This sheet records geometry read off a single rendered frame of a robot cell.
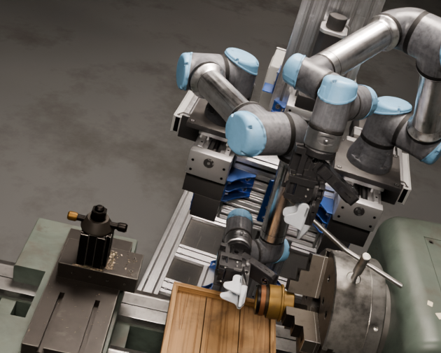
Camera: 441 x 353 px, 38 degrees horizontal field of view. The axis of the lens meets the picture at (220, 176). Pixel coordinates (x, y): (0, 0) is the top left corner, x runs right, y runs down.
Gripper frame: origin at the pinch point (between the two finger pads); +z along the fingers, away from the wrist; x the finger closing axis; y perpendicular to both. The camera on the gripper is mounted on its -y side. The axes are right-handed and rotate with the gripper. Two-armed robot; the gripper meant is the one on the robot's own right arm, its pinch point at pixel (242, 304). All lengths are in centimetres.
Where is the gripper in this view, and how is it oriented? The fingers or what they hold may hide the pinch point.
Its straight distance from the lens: 161.6
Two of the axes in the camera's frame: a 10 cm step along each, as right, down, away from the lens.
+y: -9.7, -2.3, -0.7
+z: -0.7, 5.4, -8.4
